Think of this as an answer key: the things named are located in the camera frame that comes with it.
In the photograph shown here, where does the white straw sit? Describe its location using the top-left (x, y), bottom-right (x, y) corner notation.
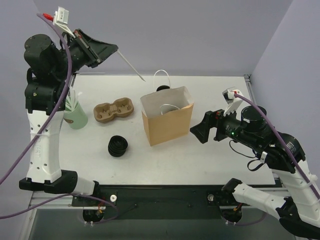
top-left (65, 91), bottom-right (83, 112)
top-left (117, 50), bottom-right (146, 82)
top-left (69, 87), bottom-right (76, 110)

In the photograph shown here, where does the brown paper takeout bag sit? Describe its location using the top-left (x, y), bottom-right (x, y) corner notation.
top-left (140, 73), bottom-right (194, 147)

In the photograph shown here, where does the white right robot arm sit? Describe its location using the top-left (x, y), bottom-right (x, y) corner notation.
top-left (190, 105), bottom-right (320, 240)

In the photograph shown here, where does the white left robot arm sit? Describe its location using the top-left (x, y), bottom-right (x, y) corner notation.
top-left (19, 29), bottom-right (118, 206)

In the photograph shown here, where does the stack of dark paper cups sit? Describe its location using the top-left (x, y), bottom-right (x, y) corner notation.
top-left (156, 85), bottom-right (171, 92)

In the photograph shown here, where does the brown pulp cup carrier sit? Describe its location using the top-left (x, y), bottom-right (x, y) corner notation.
top-left (93, 97), bottom-right (134, 123)

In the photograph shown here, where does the green straw holder cup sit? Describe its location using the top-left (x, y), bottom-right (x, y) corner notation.
top-left (63, 101), bottom-right (88, 130)

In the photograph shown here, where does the stack of black cup lids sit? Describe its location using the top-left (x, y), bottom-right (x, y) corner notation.
top-left (108, 135), bottom-right (128, 158)

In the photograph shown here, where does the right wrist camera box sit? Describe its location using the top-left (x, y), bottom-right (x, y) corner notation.
top-left (222, 87), bottom-right (243, 117)

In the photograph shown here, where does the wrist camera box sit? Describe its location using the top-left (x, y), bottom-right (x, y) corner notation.
top-left (222, 87), bottom-right (243, 117)
top-left (42, 6), bottom-right (75, 38)

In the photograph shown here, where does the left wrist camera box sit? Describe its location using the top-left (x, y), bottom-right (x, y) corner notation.
top-left (42, 6), bottom-right (75, 38)

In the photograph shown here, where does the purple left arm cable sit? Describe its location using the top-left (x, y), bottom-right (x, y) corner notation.
top-left (0, 12), bottom-right (118, 225)

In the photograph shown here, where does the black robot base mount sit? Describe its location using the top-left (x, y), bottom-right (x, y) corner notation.
top-left (71, 185), bottom-right (244, 222)

